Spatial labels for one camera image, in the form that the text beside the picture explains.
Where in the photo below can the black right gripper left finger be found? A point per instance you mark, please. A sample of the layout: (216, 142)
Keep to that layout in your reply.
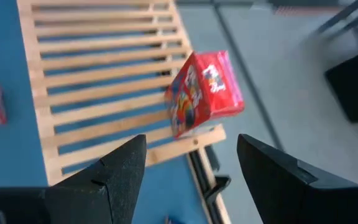
(104, 193)

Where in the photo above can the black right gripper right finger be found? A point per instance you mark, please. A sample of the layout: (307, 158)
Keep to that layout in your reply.
(291, 193)

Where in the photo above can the wooden slatted shelf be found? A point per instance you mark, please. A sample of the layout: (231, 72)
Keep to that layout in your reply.
(31, 46)

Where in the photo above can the black equipment case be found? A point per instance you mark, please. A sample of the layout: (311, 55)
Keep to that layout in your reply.
(356, 84)

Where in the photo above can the black metal table frame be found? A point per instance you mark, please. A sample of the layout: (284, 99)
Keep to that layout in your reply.
(201, 183)

